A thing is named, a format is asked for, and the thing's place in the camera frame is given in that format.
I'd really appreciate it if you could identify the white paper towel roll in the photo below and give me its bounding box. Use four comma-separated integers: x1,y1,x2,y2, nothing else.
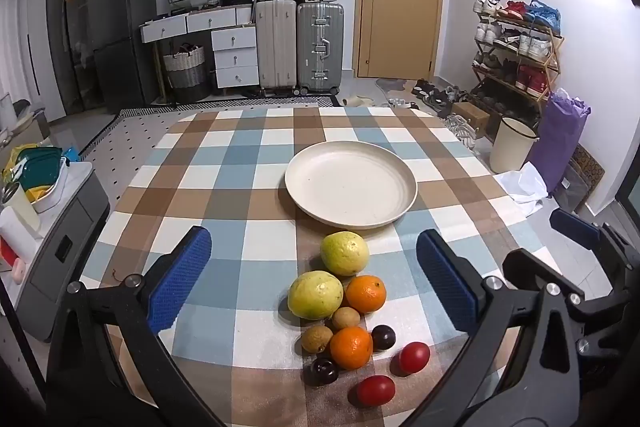
0,206,42,267

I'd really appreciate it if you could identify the silver suitcase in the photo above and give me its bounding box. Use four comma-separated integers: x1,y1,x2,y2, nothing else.
297,2,345,96

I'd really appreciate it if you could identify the cream round plate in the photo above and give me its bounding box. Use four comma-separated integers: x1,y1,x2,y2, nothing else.
285,141,418,229

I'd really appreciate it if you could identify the woven grey white basket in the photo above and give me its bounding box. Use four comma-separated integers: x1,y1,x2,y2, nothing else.
162,44,209,104

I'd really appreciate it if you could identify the grey storage cabinet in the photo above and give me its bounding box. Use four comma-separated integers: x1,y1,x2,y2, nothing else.
14,162,112,344

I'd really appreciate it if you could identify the white crumpled paper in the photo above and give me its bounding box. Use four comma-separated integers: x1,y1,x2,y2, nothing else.
494,161,552,219

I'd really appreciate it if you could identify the scattered dark shoes group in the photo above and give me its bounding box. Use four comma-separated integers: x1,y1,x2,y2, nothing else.
411,79,472,115

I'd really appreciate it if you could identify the dark purple plum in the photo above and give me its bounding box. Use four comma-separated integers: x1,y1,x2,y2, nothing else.
370,325,397,351
310,357,340,387

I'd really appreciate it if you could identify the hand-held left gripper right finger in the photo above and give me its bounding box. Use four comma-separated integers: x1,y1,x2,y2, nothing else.
400,229,616,427

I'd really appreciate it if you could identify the orange mandarin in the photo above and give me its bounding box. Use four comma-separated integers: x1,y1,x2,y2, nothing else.
329,326,374,370
345,274,388,314

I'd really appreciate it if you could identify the brown doormat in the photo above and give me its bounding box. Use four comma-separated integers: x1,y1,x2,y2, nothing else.
559,144,606,209

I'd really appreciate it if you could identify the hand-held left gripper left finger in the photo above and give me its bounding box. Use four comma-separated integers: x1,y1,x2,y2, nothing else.
45,226,221,427

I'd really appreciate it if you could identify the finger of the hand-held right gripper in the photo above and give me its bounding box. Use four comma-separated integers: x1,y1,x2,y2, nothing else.
549,208,640,303
501,248,640,360

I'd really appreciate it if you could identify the red tomato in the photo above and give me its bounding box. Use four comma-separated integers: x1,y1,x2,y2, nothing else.
356,375,397,408
398,341,431,375

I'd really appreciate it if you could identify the green white bag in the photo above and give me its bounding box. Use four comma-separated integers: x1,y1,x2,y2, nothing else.
2,145,72,214

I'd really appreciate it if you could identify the checkered tablecloth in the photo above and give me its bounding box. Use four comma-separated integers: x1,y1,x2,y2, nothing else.
80,104,561,427

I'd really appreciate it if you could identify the purple bag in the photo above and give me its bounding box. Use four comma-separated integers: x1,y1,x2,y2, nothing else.
525,88,592,196

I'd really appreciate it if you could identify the white bucket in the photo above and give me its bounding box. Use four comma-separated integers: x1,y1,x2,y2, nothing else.
489,117,540,174

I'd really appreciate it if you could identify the yellow-green lemon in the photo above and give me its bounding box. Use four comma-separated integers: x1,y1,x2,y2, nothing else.
320,231,370,277
287,271,345,321

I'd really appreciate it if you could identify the beige suitcase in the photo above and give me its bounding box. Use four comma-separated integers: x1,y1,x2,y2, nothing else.
255,0,299,96

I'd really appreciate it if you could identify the white sheer curtain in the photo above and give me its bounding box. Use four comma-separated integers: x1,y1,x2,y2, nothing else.
0,0,67,128

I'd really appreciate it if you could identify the cardboard box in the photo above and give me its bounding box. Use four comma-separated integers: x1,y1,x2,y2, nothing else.
451,101,492,138

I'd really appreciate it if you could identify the small brown round fruit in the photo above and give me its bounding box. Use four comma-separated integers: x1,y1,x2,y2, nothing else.
301,325,334,354
332,306,361,330

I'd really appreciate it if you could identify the white dresser with drawers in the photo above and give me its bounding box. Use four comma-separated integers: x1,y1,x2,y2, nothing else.
139,4,261,101

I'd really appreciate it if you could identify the dark glass cabinet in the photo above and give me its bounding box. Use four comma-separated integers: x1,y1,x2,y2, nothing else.
47,0,98,112

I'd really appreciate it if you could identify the wooden shoe rack with shoes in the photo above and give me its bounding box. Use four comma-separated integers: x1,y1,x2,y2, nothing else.
472,0,563,110

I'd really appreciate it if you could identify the grey refrigerator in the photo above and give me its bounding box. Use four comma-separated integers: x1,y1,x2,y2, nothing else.
87,0,159,112

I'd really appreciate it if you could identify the dotted grey carpet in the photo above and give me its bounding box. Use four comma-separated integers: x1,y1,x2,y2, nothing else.
79,95,342,160

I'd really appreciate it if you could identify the white cup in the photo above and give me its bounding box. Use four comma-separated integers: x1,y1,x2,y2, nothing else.
2,183,39,231

